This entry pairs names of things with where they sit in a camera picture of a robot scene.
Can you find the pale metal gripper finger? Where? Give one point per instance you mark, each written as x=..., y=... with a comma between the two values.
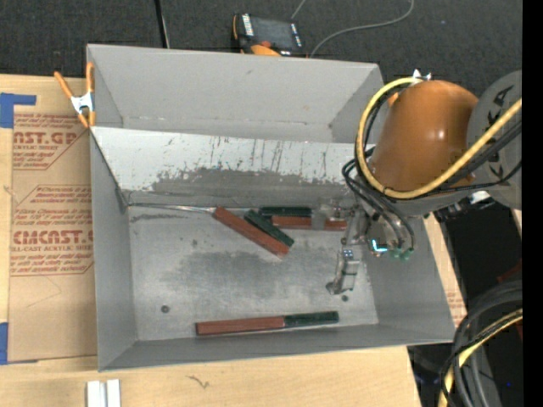
x=339, y=271
x=351, y=274

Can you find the red-brown flat block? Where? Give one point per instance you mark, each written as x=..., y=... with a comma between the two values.
x=292, y=221
x=250, y=231
x=239, y=325

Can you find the brown cardboard board red print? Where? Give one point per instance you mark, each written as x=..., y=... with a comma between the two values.
x=51, y=303

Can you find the grey metal bin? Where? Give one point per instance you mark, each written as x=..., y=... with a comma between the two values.
x=237, y=269

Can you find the dark green flat block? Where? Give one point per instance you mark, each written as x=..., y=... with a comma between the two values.
x=271, y=230
x=286, y=211
x=311, y=318

